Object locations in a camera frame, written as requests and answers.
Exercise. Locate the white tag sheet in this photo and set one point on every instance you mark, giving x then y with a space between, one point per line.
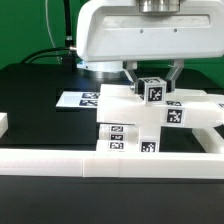
70 99

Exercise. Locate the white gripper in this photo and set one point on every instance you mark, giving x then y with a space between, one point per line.
118 30

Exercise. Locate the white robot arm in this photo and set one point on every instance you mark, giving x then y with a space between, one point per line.
100 68

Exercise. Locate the white U-shaped obstacle frame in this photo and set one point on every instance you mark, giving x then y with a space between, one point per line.
37 162

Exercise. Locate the white chair back part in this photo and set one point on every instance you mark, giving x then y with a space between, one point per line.
184 108

